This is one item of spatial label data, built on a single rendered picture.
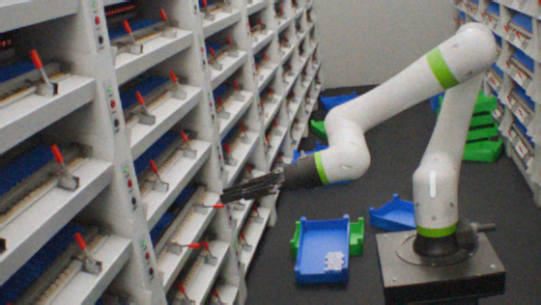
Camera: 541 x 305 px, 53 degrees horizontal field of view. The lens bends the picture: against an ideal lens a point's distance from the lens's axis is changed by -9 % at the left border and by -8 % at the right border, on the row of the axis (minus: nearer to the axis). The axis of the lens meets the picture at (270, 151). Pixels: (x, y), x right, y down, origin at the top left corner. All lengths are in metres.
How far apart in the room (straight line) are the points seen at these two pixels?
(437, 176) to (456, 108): 0.23
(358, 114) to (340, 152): 0.13
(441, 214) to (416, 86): 0.37
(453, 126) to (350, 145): 0.36
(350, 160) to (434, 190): 0.26
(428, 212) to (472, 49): 0.47
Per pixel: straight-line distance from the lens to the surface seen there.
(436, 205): 1.64
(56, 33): 1.27
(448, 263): 1.66
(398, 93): 1.57
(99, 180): 1.22
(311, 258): 2.39
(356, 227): 2.63
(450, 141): 1.76
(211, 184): 2.00
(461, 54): 1.53
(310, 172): 1.56
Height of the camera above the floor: 1.19
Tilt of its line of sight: 18 degrees down
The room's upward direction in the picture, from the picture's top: 8 degrees counter-clockwise
